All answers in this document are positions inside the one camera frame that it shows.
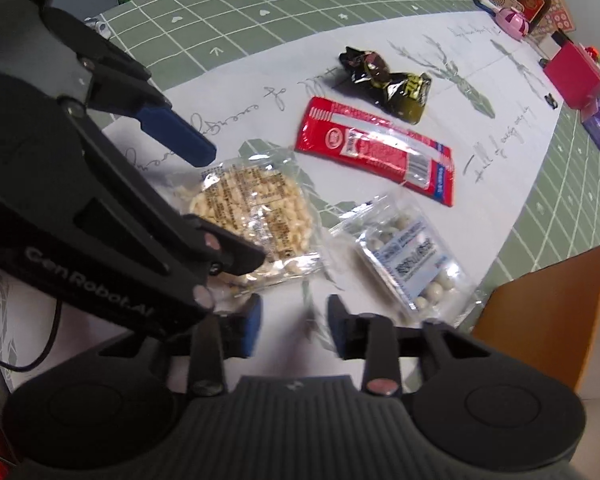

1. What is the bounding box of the pink round container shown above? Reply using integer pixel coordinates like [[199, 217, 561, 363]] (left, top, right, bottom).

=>
[[494, 8, 529, 41]]

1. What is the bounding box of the clear peanut snack packet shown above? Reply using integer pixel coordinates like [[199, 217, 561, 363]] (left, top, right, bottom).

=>
[[168, 148, 322, 296]]

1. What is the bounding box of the red long cracker packet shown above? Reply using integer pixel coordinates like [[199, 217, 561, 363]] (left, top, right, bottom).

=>
[[294, 96, 455, 207]]

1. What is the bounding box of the clear white candy packet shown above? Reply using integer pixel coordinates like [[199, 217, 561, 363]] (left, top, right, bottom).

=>
[[329, 193, 486, 327]]

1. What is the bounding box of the pink red box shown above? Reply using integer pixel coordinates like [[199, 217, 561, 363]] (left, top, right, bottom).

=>
[[543, 42, 600, 110]]

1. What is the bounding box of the orange white cardboard box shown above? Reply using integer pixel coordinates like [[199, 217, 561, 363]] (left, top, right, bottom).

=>
[[472, 246, 600, 400]]

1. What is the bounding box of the colourful dotted card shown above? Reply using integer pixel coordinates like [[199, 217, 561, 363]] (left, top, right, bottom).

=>
[[530, 0, 576, 41]]

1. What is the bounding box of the blue white flat box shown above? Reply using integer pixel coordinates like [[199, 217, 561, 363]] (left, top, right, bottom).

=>
[[472, 0, 501, 15]]

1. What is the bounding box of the black yellow snack bag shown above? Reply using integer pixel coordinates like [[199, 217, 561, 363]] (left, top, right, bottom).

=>
[[338, 47, 432, 125]]

